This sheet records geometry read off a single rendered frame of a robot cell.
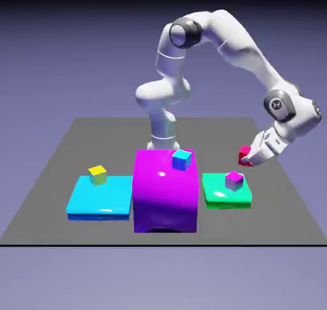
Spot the small red cube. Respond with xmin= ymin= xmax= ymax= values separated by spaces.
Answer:
xmin=238 ymin=145 xmax=254 ymax=167

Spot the large green box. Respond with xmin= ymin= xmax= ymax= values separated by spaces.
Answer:
xmin=202 ymin=172 xmax=253 ymax=210

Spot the small cyan cube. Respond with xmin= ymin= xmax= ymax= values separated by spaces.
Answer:
xmin=171 ymin=149 xmax=192 ymax=172

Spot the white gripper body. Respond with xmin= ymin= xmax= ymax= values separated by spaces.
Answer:
xmin=247 ymin=127 xmax=291 ymax=167

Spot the small magenta cube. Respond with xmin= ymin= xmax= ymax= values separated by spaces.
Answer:
xmin=224 ymin=171 xmax=245 ymax=192

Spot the small yellow cube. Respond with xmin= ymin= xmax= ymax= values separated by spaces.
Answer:
xmin=87 ymin=164 xmax=108 ymax=186

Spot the large cyan box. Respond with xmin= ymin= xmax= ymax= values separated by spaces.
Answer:
xmin=66 ymin=174 xmax=134 ymax=222

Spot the large magenta box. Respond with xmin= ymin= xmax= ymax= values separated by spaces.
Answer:
xmin=132 ymin=148 xmax=200 ymax=234

